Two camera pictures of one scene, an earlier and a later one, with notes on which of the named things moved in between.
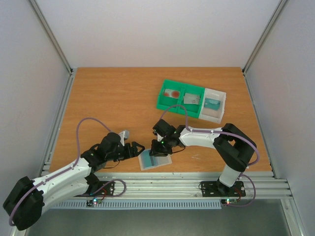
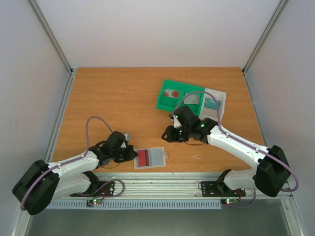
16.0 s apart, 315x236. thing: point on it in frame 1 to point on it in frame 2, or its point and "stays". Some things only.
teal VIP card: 146,159 to 211,103
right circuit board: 229,201 stays
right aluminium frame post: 270,25 stays
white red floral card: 191,98 stays
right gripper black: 158,149 to 175,136
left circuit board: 95,202 stays
